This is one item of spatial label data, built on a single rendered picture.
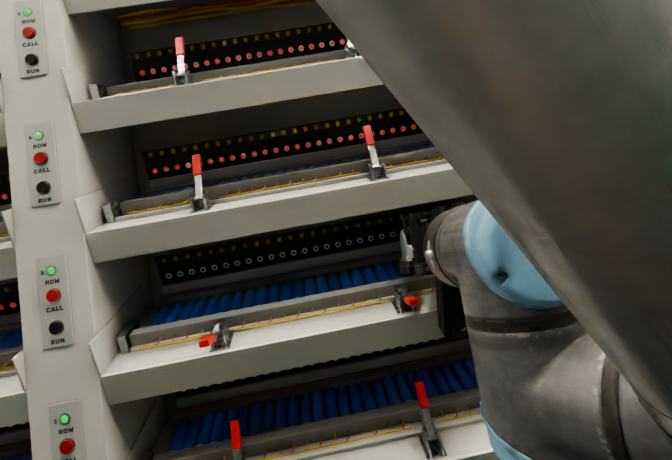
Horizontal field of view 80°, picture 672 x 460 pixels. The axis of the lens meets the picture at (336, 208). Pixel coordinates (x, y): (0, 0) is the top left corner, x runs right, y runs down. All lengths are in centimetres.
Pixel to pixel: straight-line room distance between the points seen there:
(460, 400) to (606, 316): 52
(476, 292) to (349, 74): 41
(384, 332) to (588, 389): 32
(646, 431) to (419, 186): 40
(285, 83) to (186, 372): 44
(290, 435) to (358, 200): 36
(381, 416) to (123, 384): 37
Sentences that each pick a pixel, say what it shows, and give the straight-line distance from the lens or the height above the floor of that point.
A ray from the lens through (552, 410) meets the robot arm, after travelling 35.
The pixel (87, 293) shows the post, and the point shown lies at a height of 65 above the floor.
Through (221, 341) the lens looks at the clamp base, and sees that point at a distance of 62.
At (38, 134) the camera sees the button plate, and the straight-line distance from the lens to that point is 72.
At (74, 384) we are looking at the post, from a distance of 68.
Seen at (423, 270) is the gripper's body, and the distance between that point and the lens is 54.
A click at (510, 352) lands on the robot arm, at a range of 35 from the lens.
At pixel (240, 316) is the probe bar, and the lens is 63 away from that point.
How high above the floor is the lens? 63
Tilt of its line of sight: 7 degrees up
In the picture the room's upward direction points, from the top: 11 degrees counter-clockwise
